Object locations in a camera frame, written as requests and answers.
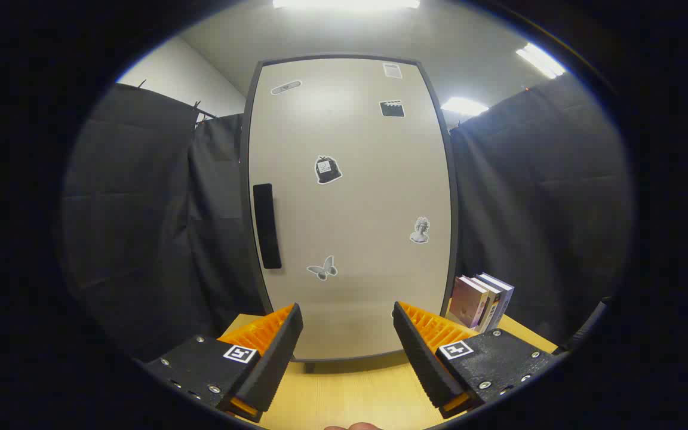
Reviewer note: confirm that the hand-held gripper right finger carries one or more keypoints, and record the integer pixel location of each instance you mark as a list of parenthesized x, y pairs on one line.
[(424, 358)]

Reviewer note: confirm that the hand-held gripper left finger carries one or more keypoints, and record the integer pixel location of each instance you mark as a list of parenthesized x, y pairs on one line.
[(272, 358)]

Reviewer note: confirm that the white spine book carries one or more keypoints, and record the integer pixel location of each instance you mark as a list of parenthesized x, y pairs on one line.
[(490, 304)]

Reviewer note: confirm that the dark table edge bar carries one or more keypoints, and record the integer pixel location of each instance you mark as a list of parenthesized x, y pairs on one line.
[(589, 325)]

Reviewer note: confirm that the black backdrop cloth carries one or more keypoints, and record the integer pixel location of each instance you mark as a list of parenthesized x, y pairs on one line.
[(141, 239)]

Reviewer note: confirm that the dark grey cabinet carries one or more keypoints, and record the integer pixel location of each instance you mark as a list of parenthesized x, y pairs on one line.
[(245, 167)]

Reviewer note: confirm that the small ceiling light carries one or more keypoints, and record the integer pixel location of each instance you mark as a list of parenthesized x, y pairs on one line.
[(464, 106)]

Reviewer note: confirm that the narrow ceiling light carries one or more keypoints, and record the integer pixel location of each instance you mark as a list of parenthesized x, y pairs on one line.
[(540, 60)]

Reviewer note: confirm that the long ceiling light panel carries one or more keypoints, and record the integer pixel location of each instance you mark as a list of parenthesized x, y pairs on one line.
[(344, 3)]

